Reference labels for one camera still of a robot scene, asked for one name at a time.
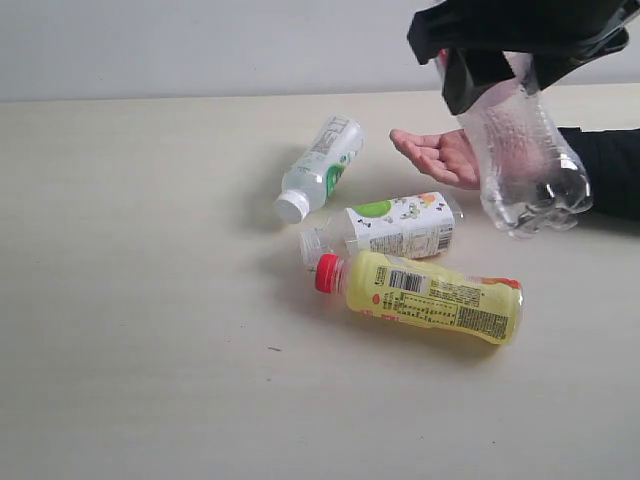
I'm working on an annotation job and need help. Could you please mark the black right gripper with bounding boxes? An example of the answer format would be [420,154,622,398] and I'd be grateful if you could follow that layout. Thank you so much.
[407,0,639,116]

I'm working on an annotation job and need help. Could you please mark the white cap green label bottle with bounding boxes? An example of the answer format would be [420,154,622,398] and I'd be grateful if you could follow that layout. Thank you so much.
[274,116,364,224]

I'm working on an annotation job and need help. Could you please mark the clear bottle white cartoon label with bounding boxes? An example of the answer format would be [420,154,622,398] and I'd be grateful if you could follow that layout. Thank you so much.
[300,192,464,269]

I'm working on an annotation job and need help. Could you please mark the yellow label bottle red cap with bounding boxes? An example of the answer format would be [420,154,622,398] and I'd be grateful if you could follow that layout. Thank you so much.
[315,251,523,345]

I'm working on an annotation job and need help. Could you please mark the person's open hand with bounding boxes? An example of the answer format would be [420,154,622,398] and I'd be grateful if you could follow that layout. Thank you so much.
[389,129,480,190]

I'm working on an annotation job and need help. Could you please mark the clear bottle red cap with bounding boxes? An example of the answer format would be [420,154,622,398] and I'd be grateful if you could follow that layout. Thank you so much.
[456,52,593,238]

